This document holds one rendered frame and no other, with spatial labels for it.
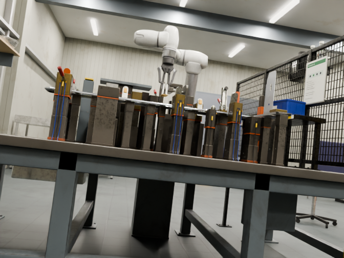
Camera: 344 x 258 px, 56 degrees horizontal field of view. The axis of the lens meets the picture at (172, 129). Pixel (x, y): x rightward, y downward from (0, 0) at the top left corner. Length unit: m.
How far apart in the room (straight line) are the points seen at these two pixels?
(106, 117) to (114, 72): 10.25
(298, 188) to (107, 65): 10.91
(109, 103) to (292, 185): 1.03
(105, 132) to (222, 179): 0.72
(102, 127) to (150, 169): 0.52
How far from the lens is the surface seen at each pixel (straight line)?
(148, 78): 12.06
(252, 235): 1.56
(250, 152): 2.01
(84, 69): 12.16
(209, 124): 1.94
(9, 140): 1.43
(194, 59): 2.65
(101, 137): 1.83
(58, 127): 1.81
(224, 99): 2.38
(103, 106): 1.84
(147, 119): 2.01
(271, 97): 2.33
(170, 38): 2.13
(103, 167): 1.40
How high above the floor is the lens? 0.71
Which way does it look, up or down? 4 degrees up
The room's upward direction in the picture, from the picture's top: 7 degrees clockwise
